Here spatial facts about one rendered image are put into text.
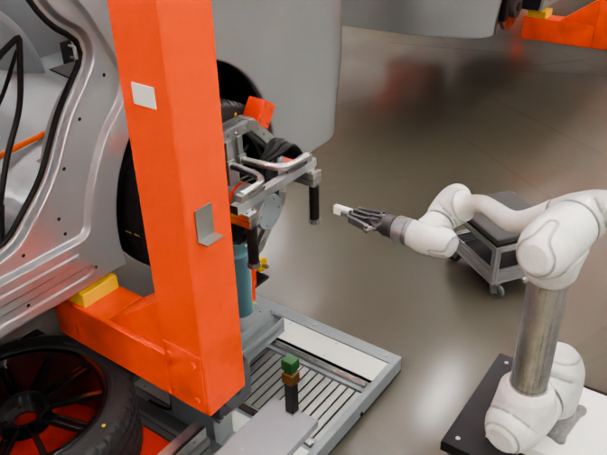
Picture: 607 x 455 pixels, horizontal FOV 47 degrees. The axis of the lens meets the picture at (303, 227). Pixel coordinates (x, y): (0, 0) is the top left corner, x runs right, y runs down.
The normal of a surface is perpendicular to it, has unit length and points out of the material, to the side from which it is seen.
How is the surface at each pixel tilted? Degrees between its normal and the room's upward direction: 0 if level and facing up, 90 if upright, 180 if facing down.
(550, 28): 90
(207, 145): 90
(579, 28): 90
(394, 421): 0
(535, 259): 87
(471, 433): 0
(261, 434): 0
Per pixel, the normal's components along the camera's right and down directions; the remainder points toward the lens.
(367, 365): -0.02, -0.86
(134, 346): -0.59, 0.43
